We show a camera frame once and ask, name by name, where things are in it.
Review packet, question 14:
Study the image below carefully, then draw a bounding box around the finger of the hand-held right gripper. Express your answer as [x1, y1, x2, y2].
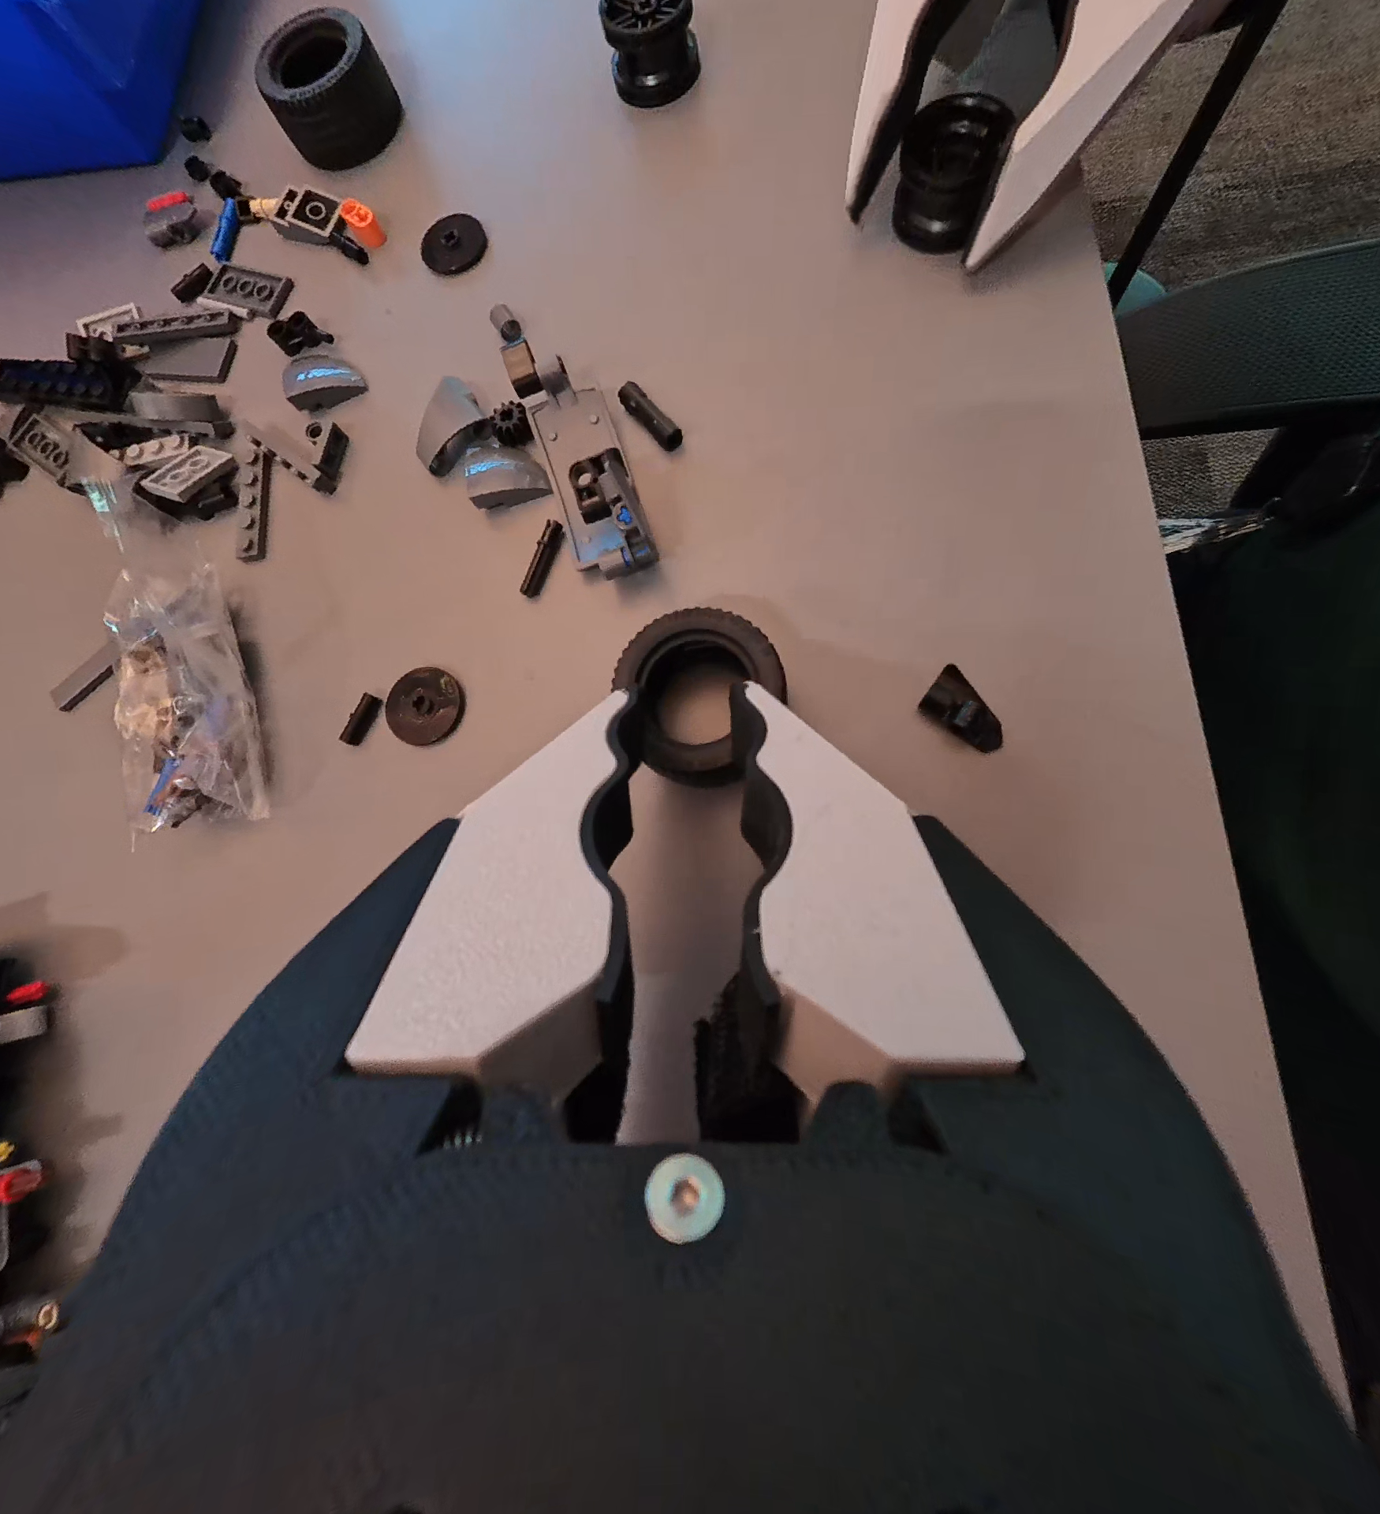
[844, 0, 966, 227]
[960, 0, 1201, 277]

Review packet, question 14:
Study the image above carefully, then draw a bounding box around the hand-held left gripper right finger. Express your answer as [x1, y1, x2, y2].
[728, 683, 1027, 1124]

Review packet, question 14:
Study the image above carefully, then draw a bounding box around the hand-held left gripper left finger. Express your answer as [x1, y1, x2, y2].
[343, 689, 643, 1124]

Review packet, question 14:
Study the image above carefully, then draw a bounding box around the black spoked toy wheel rim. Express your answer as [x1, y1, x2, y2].
[596, 0, 704, 110]
[888, 93, 1019, 254]

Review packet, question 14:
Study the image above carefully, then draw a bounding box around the black rubber toy tire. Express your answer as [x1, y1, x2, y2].
[252, 6, 405, 176]
[612, 607, 788, 788]

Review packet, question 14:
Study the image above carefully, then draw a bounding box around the black metal leg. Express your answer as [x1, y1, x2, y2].
[1103, 0, 1290, 312]

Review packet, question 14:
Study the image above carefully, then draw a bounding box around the black round toy disc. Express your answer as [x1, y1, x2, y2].
[384, 666, 467, 748]
[419, 212, 491, 277]

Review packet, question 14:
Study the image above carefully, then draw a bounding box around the black wedge brick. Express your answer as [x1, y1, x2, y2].
[917, 664, 1006, 756]

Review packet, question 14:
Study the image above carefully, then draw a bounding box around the teal mesh chair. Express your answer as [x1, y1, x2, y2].
[1106, 231, 1380, 522]

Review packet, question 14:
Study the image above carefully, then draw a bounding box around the clear bag of small parts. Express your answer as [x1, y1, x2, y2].
[98, 562, 273, 839]

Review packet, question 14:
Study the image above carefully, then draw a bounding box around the black pin connector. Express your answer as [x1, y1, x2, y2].
[615, 379, 686, 452]

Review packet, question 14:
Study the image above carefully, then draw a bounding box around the grey plate brick assembly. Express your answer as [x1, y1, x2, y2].
[413, 338, 659, 583]

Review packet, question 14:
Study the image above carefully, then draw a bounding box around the flat grey tile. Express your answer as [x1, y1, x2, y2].
[47, 645, 119, 715]

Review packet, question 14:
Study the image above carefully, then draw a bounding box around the small assembly with orange connector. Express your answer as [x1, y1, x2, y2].
[249, 184, 394, 266]

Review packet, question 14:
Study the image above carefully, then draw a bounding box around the grey curved dome brick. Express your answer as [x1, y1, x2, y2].
[281, 351, 370, 414]

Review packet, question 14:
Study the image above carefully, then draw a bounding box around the grey plate with round holes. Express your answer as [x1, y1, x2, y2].
[197, 262, 294, 320]

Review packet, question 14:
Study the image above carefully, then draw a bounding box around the pile of grey toy bricks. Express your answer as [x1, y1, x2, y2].
[0, 301, 351, 565]

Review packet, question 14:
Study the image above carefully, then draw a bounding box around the blue plastic bin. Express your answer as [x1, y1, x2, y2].
[0, 0, 203, 193]

